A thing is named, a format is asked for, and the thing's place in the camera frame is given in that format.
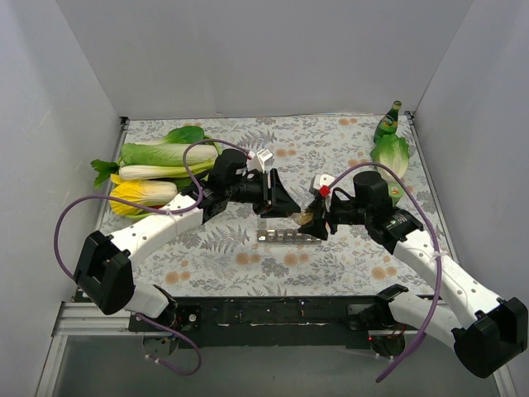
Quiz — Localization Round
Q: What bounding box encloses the clear pill bottle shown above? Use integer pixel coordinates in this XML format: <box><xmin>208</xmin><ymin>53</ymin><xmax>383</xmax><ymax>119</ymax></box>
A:
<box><xmin>290</xmin><ymin>211</ymin><xmax>317</xmax><ymax>227</ymax></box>

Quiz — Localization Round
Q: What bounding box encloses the clear weekly pill organizer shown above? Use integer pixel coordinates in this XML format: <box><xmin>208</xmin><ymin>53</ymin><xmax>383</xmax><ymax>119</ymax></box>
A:
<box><xmin>256</xmin><ymin>229</ymin><xmax>321</xmax><ymax>245</ymax></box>

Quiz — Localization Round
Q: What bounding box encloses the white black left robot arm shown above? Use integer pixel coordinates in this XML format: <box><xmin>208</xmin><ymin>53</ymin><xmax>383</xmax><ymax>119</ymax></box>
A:
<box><xmin>74</xmin><ymin>149</ymin><xmax>300</xmax><ymax>331</ymax></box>

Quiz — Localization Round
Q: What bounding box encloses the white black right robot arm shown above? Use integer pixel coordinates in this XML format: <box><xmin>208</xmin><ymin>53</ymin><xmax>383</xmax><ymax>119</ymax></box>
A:
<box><xmin>299</xmin><ymin>171</ymin><xmax>528</xmax><ymax>378</ymax></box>

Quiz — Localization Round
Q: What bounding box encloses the green plastic tray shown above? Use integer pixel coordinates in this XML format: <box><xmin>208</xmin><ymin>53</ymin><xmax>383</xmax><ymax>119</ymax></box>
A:
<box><xmin>110</xmin><ymin>134</ymin><xmax>226</xmax><ymax>220</ymax></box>

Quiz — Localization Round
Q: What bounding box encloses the toy lettuce head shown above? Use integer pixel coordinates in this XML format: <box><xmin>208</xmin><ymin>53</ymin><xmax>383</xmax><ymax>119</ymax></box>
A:
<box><xmin>370</xmin><ymin>134</ymin><xmax>409</xmax><ymax>178</ymax></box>

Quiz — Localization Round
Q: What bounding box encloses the toy bok choy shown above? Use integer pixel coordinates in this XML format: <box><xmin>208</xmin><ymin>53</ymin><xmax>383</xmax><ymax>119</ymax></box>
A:
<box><xmin>148</xmin><ymin>126</ymin><xmax>205</xmax><ymax>145</ymax></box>

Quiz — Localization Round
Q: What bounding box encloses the green glass bottle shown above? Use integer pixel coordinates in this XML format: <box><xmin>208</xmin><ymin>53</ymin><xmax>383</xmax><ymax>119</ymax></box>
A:
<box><xmin>374</xmin><ymin>100</ymin><xmax>402</xmax><ymax>143</ymax></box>

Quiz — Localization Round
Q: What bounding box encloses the toy green napa cabbage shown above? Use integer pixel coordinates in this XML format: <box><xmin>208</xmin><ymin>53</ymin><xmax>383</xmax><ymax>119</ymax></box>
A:
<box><xmin>120</xmin><ymin>143</ymin><xmax>218</xmax><ymax>167</ymax></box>

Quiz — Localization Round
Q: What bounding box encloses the toy yellow napa cabbage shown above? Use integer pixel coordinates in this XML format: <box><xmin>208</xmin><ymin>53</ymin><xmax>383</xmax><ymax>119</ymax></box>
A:
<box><xmin>110</xmin><ymin>177</ymin><xmax>178</xmax><ymax>208</ymax></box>

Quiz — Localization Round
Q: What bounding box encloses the toy white celery stalk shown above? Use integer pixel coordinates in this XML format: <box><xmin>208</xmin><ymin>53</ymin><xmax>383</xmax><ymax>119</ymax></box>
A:
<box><xmin>91</xmin><ymin>159</ymin><xmax>220</xmax><ymax>189</ymax></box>

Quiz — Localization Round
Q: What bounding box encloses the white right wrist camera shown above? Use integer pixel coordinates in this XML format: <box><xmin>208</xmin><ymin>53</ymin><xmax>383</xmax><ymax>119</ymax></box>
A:
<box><xmin>309</xmin><ymin>174</ymin><xmax>336</xmax><ymax>198</ymax></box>

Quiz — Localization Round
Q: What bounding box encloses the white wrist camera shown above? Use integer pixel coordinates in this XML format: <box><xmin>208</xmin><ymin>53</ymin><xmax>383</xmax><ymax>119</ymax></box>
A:
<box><xmin>309</xmin><ymin>174</ymin><xmax>336</xmax><ymax>198</ymax></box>
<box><xmin>246</xmin><ymin>148</ymin><xmax>274</xmax><ymax>173</ymax></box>

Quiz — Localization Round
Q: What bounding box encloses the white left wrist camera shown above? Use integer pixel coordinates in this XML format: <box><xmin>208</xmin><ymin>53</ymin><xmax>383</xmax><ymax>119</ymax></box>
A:
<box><xmin>246</xmin><ymin>148</ymin><xmax>274</xmax><ymax>173</ymax></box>

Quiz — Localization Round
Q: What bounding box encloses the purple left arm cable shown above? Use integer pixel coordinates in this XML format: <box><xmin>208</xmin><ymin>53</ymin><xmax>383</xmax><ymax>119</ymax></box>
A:
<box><xmin>53</xmin><ymin>138</ymin><xmax>255</xmax><ymax>376</ymax></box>

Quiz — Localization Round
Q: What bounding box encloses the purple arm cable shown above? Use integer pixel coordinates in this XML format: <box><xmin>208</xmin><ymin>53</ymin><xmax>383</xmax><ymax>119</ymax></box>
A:
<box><xmin>53</xmin><ymin>138</ymin><xmax>255</xmax><ymax>376</ymax></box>
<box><xmin>322</xmin><ymin>160</ymin><xmax>444</xmax><ymax>384</ymax></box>

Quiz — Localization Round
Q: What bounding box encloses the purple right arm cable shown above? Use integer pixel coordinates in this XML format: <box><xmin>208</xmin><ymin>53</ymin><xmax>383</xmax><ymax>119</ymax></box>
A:
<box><xmin>322</xmin><ymin>160</ymin><xmax>444</xmax><ymax>384</ymax></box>

